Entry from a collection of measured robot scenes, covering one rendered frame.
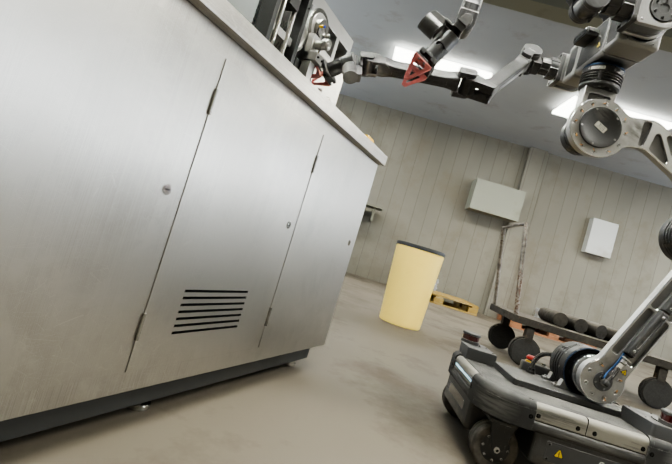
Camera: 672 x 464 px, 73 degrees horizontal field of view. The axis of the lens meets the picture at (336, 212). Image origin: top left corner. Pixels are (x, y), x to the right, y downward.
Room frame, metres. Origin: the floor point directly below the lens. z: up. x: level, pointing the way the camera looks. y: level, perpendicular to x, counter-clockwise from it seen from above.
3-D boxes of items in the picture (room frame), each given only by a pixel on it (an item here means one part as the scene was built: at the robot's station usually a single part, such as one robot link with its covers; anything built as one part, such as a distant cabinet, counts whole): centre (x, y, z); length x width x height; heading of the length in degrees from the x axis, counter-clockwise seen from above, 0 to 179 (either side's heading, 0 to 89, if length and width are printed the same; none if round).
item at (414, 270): (3.77, -0.76, 0.33); 0.41 x 0.41 x 0.65
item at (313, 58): (1.62, 0.24, 1.05); 0.06 x 0.05 x 0.31; 65
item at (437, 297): (7.29, -1.87, 0.18); 1.26 x 0.90 x 0.35; 87
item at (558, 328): (3.75, -2.15, 0.53); 1.42 x 0.79 x 1.07; 87
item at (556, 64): (1.83, -0.67, 1.45); 0.09 x 0.08 x 0.12; 177
